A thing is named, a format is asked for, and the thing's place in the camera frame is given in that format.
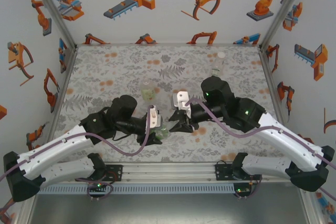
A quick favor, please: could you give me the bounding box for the clear bottle bright green label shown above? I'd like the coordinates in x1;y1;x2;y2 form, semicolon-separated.
154;125;171;141

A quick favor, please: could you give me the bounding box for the clear bottle pale yellow label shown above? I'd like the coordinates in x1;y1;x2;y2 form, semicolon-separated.
140;78;158;102

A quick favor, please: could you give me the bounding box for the clear bottle dark green label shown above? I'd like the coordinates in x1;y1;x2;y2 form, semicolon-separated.
209;51;227;78

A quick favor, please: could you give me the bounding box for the grey floral table mat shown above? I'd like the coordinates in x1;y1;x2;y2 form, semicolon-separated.
45;45;292;163

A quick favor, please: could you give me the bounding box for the small green-lit circuit board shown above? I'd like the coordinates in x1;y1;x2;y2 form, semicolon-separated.
233;186;253;195
88;183;111;192

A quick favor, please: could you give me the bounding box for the grey metal panel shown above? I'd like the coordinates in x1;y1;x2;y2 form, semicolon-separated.
26;194;308;224

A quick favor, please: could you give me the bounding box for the long aluminium base rail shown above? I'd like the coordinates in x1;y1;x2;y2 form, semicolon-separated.
51;161;312;183

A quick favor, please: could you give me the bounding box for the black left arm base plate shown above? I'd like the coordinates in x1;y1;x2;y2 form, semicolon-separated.
88;164;124;183

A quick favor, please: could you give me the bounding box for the slotted grey cable duct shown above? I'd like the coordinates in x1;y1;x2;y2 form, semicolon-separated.
38;183;236;195

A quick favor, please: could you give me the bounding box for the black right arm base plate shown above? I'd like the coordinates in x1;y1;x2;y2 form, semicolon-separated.
214;162;263;182

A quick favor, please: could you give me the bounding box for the aluminium table side rail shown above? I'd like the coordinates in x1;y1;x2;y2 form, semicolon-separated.
258;45;310;180
43;45;79;154

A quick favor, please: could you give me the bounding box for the thin aluminium table edge rail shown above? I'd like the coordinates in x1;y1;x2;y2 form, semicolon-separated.
75;41;263;48

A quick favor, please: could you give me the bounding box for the slanted aluminium frame post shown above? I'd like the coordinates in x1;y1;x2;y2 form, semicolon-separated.
26;0;79;49
259;0;313;50

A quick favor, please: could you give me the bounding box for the short aluminium frame leg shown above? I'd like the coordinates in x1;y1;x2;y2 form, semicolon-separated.
298;182;325;224
10;200;37;224

